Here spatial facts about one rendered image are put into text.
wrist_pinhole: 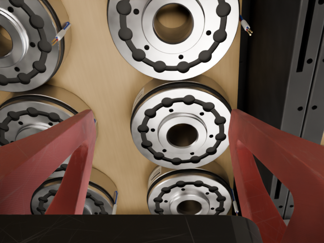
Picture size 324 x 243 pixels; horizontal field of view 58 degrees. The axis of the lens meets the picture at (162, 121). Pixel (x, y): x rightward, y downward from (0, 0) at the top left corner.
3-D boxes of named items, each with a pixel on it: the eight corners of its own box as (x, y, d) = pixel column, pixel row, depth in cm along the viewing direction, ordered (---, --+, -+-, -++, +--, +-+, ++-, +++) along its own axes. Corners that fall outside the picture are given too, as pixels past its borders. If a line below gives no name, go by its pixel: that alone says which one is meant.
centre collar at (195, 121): (208, 148, 30) (209, 152, 30) (161, 153, 30) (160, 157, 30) (205, 108, 27) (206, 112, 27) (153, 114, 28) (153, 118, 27)
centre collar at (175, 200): (209, 216, 37) (209, 221, 36) (169, 217, 37) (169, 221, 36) (210, 190, 34) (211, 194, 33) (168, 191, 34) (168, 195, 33)
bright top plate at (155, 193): (227, 225, 38) (228, 229, 38) (150, 226, 39) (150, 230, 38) (235, 170, 32) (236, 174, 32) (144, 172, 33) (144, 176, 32)
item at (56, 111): (105, 166, 32) (104, 169, 32) (23, 180, 34) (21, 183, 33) (67, 88, 27) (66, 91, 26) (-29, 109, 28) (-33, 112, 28)
